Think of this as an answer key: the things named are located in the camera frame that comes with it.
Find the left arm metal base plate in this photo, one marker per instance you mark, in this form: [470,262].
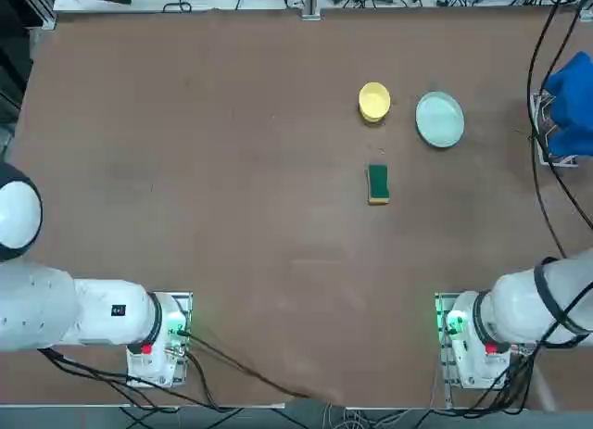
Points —
[185,304]

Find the pale green plate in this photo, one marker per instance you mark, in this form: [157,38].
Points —
[439,118]

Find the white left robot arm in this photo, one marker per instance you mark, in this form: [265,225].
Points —
[92,308]

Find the aluminium post with bracket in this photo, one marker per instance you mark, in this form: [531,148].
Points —
[311,3]

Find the green and yellow sponge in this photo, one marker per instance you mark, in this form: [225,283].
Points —
[379,181]

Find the blue cloth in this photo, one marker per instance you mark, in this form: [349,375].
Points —
[572,104]

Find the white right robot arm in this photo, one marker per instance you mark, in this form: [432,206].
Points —
[523,304]

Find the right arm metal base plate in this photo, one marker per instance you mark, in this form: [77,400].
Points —
[440,304]

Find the clear acrylic rack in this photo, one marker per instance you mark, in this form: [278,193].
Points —
[544,151]

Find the small yellow dish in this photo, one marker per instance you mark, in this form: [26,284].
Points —
[374,100]

